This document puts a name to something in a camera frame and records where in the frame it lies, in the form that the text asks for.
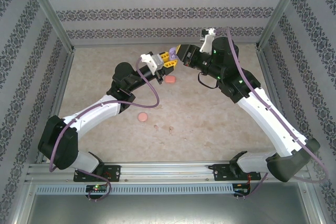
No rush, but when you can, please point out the grey slotted cable duct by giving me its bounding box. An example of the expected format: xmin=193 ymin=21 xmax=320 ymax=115
xmin=35 ymin=184 xmax=234 ymax=195

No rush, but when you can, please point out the aluminium side rail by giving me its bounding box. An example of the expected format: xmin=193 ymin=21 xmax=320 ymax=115
xmin=35 ymin=50 xmax=76 ymax=164
xmin=255 ymin=47 xmax=300 ymax=162

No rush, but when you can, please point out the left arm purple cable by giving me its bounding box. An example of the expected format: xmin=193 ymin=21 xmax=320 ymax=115
xmin=49 ymin=57 xmax=160 ymax=202

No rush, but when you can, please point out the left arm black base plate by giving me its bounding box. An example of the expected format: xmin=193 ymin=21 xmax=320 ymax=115
xmin=73 ymin=165 xmax=121 ymax=183

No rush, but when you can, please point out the aluminium mounting rail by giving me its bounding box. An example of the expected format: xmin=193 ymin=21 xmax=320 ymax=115
xmin=25 ymin=161 xmax=313 ymax=183

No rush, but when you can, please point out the aluminium frame post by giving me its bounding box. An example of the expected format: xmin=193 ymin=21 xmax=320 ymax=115
xmin=254 ymin=0 xmax=314 ymax=51
xmin=20 ymin=0 xmax=77 ymax=53

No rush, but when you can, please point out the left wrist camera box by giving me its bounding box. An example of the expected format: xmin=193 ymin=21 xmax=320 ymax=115
xmin=140 ymin=52 xmax=165 ymax=74

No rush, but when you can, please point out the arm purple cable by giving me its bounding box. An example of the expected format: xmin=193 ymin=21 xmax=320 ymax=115
xmin=49 ymin=57 xmax=160 ymax=202
xmin=216 ymin=26 xmax=330 ymax=198

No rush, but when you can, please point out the grey metal bench panel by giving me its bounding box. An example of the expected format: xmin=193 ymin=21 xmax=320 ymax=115
xmin=15 ymin=179 xmax=323 ymax=224

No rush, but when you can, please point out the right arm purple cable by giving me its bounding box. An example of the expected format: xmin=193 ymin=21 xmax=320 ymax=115
xmin=216 ymin=26 xmax=330 ymax=198

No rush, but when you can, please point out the purple round charging case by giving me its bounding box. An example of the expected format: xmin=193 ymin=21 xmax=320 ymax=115
xmin=169 ymin=47 xmax=180 ymax=61

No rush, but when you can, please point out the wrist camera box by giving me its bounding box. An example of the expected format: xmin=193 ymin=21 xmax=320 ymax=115
xmin=199 ymin=27 xmax=219 ymax=54
xmin=140 ymin=52 xmax=165 ymax=74

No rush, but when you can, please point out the right gripper thin black wire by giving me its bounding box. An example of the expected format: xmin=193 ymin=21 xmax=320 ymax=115
xmin=196 ymin=72 xmax=219 ymax=89

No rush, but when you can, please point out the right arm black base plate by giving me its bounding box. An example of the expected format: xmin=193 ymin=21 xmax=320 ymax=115
xmin=212 ymin=163 xmax=262 ymax=182

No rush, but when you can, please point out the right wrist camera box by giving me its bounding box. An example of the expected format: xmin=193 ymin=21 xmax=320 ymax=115
xmin=199 ymin=27 xmax=219 ymax=54

